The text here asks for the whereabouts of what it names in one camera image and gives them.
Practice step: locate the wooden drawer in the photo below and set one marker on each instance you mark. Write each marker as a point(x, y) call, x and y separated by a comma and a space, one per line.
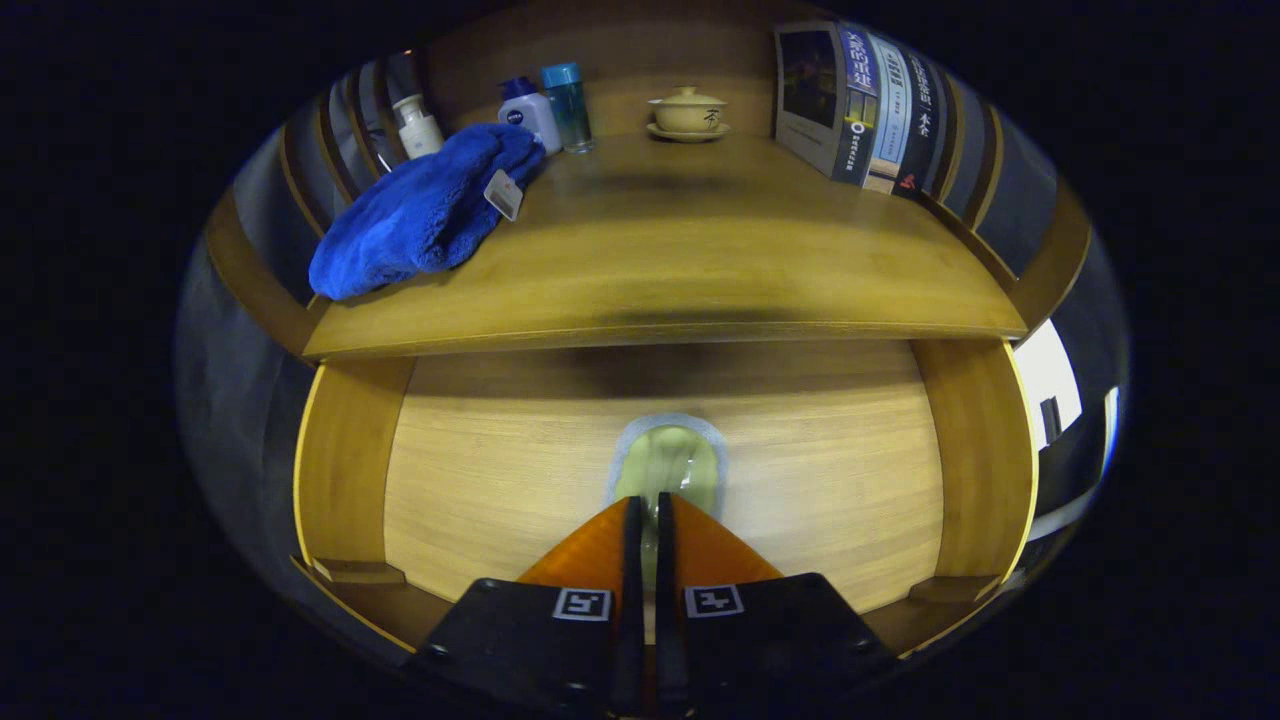
point(800, 480)

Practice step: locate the white lotion bottle blue cap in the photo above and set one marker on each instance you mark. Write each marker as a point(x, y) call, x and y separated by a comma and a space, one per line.
point(530, 115)

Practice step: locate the wooden countertop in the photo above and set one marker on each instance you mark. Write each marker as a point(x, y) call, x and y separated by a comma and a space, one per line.
point(680, 250)

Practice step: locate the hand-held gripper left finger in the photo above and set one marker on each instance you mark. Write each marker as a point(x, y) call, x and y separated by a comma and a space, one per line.
point(633, 620)

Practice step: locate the pale spine book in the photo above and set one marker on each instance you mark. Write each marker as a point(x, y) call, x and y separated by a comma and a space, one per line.
point(890, 110)

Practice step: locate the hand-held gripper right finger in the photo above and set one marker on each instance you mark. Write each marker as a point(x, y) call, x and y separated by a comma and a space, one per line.
point(668, 630)

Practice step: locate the black spine book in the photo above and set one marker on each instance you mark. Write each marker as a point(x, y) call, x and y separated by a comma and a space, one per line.
point(920, 120)

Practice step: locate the blue spine book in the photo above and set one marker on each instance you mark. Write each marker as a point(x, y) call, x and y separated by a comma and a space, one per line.
point(810, 90)

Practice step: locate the wooden cabinet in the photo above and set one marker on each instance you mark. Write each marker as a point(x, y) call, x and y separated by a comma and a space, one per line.
point(620, 50)

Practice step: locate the teal clear bottle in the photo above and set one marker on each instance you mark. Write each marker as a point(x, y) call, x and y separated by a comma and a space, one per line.
point(568, 110)

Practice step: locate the blue towel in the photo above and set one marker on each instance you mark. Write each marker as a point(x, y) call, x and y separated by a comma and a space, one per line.
point(410, 215)

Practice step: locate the white drawer unit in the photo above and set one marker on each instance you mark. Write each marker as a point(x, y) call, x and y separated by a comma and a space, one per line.
point(1045, 375)

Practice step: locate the white pump bottle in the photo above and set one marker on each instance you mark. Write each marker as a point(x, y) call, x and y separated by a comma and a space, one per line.
point(420, 130)

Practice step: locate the beige lidded teacup with saucer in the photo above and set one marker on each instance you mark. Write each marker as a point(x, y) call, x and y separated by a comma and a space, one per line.
point(688, 115)

